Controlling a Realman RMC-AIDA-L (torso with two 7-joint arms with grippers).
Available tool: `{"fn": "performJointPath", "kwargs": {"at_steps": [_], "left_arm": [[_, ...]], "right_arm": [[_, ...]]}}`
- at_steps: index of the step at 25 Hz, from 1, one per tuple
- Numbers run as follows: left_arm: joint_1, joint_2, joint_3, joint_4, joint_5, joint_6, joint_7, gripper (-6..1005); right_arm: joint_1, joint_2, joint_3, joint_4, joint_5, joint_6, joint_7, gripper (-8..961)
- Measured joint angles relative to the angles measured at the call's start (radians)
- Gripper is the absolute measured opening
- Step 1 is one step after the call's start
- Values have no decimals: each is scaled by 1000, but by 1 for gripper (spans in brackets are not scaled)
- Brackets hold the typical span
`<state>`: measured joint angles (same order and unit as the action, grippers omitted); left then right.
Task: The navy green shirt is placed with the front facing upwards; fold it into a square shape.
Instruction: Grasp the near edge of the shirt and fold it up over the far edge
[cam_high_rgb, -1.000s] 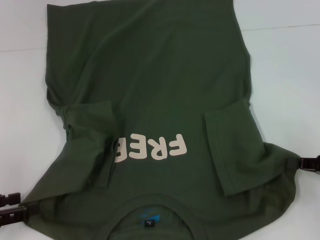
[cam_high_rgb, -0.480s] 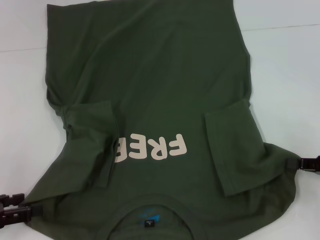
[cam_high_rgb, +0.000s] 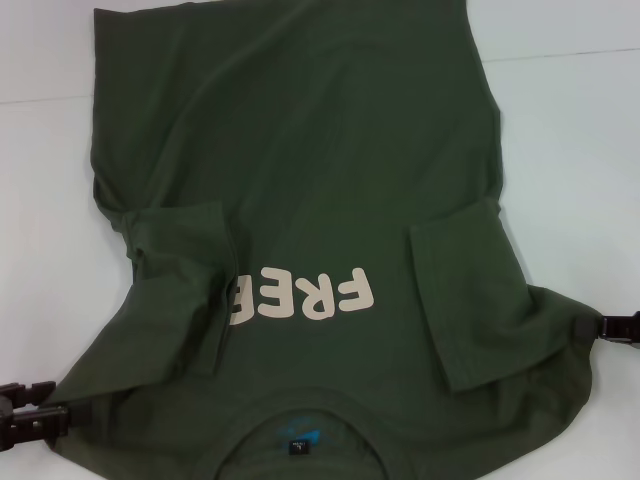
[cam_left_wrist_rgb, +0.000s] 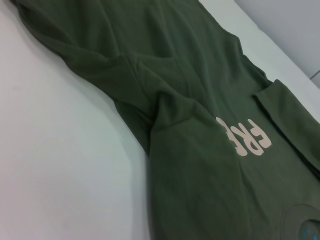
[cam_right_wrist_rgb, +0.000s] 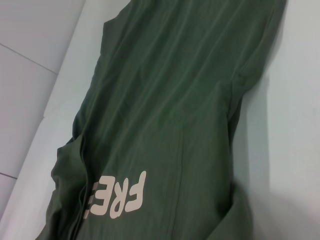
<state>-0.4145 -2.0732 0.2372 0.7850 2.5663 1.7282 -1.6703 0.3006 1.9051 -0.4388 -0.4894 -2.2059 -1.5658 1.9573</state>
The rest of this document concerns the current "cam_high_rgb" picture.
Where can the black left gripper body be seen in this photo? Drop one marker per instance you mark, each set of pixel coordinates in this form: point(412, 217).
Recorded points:
point(6, 415)

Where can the dark green FREE t-shirt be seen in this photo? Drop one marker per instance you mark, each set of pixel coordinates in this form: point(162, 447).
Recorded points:
point(300, 150)

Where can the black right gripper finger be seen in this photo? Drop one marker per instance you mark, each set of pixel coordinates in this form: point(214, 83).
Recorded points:
point(617, 327)

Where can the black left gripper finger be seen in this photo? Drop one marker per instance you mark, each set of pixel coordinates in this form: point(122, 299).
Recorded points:
point(45, 422)
point(32, 392)

